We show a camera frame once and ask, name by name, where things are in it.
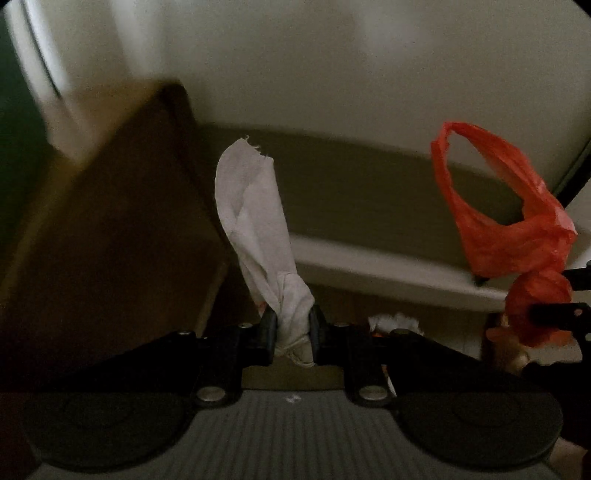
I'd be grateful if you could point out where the person's right forearm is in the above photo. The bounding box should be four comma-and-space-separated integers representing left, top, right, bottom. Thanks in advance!
551, 436, 591, 480

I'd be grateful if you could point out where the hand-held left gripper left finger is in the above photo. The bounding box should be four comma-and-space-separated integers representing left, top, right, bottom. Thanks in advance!
139, 307, 278, 408

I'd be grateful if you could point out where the orange plastic bag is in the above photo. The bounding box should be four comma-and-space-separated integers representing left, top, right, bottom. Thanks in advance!
431, 121, 579, 348

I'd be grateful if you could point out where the white paper tissue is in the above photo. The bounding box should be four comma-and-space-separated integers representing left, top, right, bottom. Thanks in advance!
215, 135, 317, 368

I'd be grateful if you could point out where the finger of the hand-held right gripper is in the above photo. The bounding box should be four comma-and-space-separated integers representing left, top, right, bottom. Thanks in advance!
561, 261, 591, 292
529, 302, 591, 331

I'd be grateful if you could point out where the crumpled white tissue ball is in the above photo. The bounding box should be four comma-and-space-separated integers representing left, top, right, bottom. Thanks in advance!
368, 313, 426, 335

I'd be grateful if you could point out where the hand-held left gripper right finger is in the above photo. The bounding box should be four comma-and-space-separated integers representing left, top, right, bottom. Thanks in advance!
308, 305, 485, 408

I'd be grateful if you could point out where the wooden nightstand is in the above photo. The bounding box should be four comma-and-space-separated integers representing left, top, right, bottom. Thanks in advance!
0, 80, 232, 393

